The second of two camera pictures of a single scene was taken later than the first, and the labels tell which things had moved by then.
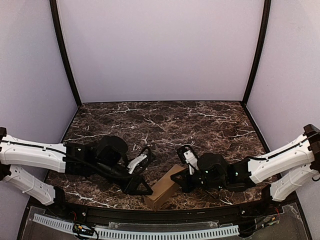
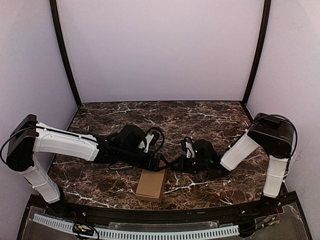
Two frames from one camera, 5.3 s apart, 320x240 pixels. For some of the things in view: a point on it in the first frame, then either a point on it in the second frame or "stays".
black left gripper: [129, 181] -> [155, 162]
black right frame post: [265, 20] stays
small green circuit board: [82, 229] stays
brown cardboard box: [164, 189] -> [151, 185]
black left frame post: [53, 4] stays
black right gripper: [188, 180] -> [182, 164]
